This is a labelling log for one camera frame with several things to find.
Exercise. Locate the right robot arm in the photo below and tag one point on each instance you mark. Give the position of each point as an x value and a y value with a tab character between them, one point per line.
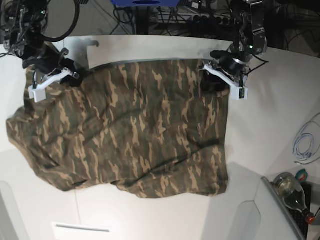
23	39

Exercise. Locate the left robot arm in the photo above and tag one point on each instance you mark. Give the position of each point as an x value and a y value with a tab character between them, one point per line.
247	21

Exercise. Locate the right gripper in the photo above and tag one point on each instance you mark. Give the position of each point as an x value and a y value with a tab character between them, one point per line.
52	67

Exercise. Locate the clear plastic bottle red cap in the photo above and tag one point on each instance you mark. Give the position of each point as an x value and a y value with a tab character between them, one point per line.
293	196

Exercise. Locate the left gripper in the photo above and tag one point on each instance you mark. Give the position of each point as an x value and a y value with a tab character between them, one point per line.
226	70

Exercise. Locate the camouflage t-shirt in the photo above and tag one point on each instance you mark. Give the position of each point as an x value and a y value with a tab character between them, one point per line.
152	129

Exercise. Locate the white label plate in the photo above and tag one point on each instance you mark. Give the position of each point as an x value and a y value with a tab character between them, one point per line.
64	231

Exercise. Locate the green tape roll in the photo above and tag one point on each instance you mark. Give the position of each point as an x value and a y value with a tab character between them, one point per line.
302	176

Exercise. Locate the blue box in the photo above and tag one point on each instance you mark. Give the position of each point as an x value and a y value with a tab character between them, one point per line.
145	3

